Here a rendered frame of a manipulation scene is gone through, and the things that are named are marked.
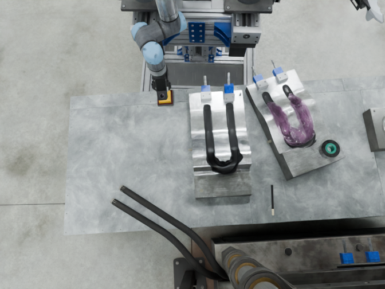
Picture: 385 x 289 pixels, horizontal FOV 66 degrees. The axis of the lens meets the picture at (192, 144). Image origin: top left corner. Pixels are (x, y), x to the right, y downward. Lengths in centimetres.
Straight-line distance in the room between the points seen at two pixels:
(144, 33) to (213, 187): 72
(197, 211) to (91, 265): 116
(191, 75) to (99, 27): 102
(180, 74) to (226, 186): 115
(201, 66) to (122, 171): 114
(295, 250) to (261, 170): 39
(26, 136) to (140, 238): 122
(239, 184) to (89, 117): 83
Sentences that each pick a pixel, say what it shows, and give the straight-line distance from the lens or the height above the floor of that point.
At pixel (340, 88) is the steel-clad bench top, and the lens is 173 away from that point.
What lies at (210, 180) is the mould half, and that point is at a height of 86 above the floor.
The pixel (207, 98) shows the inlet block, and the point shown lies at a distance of 143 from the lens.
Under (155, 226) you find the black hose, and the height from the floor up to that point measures 87.
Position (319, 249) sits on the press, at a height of 78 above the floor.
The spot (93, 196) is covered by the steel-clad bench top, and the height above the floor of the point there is 80.
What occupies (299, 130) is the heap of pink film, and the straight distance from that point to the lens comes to 147.
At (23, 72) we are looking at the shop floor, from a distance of 296.
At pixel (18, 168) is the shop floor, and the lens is 267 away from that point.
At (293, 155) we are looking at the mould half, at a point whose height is 91.
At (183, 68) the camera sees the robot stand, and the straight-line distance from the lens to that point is 232.
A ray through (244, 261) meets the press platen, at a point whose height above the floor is 129.
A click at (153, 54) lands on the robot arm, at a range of 120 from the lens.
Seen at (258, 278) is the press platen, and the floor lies 154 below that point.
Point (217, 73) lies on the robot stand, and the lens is 230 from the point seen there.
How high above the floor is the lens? 223
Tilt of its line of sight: 75 degrees down
